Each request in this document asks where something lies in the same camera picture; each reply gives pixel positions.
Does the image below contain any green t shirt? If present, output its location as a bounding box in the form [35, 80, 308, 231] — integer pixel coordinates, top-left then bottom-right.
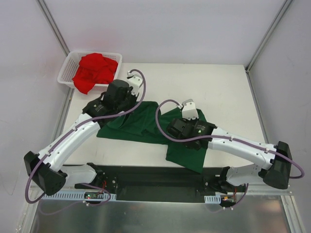
[97, 101, 207, 173]

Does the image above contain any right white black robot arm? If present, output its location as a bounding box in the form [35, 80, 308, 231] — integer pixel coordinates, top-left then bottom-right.
[166, 118, 292, 193]

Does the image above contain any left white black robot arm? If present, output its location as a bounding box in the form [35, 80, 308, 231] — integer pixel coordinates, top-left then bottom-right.
[24, 76, 145, 196]

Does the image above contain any red t shirt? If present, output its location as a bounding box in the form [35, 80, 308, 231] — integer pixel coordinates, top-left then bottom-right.
[72, 53, 118, 95]

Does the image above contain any white plastic basket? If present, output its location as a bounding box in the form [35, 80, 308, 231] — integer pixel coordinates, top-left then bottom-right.
[57, 50, 122, 89]

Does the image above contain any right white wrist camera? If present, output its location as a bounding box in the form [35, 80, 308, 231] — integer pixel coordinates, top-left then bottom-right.
[178, 99, 199, 120]

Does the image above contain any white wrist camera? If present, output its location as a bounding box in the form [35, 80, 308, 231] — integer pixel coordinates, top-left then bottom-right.
[178, 99, 199, 120]
[126, 71, 143, 97]

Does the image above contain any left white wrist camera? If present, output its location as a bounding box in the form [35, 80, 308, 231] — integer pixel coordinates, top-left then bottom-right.
[126, 71, 143, 97]

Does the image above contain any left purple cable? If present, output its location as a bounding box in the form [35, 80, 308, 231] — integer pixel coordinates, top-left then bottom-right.
[24, 69, 146, 207]

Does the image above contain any purple cable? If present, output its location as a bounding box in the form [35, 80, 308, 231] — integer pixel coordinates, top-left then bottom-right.
[24, 69, 146, 207]
[155, 99, 306, 212]

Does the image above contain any right slotted cable duct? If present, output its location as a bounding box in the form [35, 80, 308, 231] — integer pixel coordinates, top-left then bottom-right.
[204, 195, 222, 204]

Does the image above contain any slotted cable duct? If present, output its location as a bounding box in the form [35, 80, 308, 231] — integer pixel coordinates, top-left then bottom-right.
[204, 195, 222, 204]
[42, 191, 117, 201]

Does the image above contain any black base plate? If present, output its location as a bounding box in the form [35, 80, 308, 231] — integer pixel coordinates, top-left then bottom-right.
[74, 165, 246, 201]

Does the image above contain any left slotted cable duct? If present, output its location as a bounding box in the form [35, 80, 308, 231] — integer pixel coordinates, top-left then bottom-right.
[42, 191, 117, 201]

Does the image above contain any left aluminium corner post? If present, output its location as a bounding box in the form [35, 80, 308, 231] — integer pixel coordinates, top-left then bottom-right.
[36, 0, 70, 56]

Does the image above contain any aluminium corner post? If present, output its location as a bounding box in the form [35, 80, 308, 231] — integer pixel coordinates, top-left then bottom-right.
[36, 0, 70, 56]
[245, 0, 294, 74]

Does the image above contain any aluminium rail frame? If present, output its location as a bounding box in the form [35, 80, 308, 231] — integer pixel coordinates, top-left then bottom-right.
[30, 171, 294, 195]

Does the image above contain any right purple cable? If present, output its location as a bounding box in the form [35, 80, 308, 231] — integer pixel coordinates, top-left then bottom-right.
[155, 99, 306, 212]

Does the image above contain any right aluminium corner post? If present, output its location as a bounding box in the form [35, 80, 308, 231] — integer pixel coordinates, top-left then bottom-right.
[245, 0, 294, 74]

